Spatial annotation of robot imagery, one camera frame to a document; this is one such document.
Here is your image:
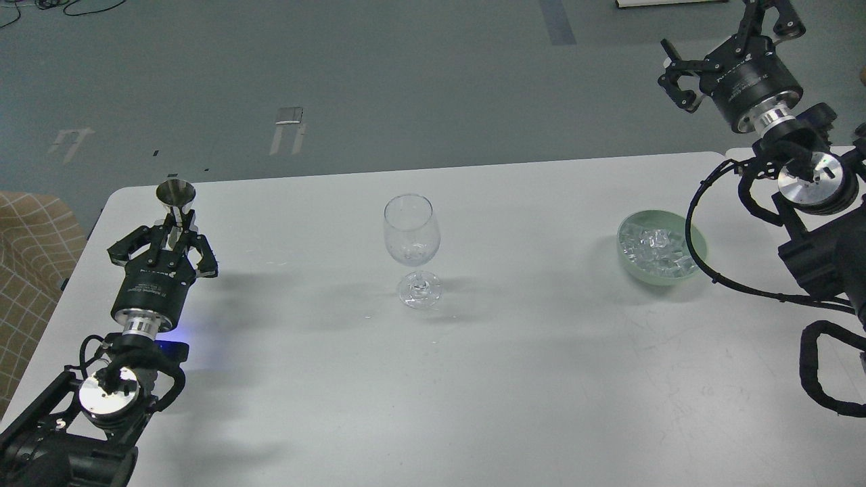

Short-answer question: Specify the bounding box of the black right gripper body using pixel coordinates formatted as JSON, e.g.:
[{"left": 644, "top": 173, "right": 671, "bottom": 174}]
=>
[{"left": 703, "top": 36, "right": 803, "bottom": 134}]

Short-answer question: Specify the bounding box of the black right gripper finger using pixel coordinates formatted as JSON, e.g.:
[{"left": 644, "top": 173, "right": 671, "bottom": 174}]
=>
[
  {"left": 658, "top": 38, "right": 714, "bottom": 114},
  {"left": 734, "top": 0, "right": 806, "bottom": 45}
]

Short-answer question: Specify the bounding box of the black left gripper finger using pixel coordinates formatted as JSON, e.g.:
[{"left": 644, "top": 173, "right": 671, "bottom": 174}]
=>
[
  {"left": 108, "top": 225, "right": 163, "bottom": 266},
  {"left": 180, "top": 233, "right": 219, "bottom": 278}
]

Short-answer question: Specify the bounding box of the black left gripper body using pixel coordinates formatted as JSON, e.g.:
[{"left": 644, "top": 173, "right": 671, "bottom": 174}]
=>
[{"left": 110, "top": 230, "right": 197, "bottom": 337}]

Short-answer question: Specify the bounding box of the steel double jigger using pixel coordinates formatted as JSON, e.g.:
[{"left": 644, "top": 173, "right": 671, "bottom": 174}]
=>
[{"left": 156, "top": 179, "right": 198, "bottom": 231}]

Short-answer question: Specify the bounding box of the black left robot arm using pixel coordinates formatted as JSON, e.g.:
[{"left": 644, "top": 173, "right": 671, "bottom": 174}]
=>
[{"left": 2, "top": 223, "right": 219, "bottom": 486}]

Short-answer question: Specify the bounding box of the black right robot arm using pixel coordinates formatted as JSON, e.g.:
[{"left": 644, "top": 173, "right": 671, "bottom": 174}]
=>
[{"left": 658, "top": 1, "right": 865, "bottom": 323}]

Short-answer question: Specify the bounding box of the pile of clear ice cubes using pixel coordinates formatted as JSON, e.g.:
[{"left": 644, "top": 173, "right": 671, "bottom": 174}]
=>
[{"left": 618, "top": 223, "right": 698, "bottom": 279}]

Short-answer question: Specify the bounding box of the clear wine glass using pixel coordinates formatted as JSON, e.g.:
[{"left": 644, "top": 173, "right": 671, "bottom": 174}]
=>
[{"left": 383, "top": 193, "right": 442, "bottom": 309}]

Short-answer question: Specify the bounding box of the beige checked chair cushion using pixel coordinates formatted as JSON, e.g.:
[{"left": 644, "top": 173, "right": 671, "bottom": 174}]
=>
[{"left": 1, "top": 191, "right": 86, "bottom": 412}]

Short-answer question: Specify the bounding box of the green bowl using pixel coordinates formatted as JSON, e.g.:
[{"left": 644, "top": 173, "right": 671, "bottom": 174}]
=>
[{"left": 614, "top": 210, "right": 708, "bottom": 287}]

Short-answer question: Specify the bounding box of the metal floor plate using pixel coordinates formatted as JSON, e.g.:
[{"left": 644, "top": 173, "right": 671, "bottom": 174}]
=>
[{"left": 275, "top": 107, "right": 304, "bottom": 126}]

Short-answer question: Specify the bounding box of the black cable on floor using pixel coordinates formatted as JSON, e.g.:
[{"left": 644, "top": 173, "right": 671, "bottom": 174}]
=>
[{"left": 0, "top": 0, "right": 129, "bottom": 28}]

